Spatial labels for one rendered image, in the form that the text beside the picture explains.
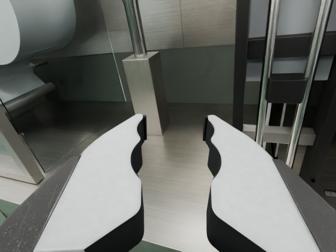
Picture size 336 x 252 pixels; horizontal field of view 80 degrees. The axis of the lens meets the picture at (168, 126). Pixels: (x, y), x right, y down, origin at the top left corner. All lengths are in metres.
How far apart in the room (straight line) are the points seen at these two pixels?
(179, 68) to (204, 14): 0.22
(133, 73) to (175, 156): 0.28
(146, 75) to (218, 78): 0.34
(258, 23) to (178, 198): 0.39
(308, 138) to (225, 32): 0.50
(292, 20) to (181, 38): 0.53
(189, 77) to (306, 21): 0.57
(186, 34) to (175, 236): 0.67
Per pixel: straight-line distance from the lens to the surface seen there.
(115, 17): 0.95
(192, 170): 0.57
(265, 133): 0.43
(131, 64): 0.64
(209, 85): 0.87
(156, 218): 0.49
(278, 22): 0.36
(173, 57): 0.87
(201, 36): 0.83
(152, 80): 0.63
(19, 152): 0.67
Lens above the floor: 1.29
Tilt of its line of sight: 31 degrees down
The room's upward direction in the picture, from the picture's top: 9 degrees counter-clockwise
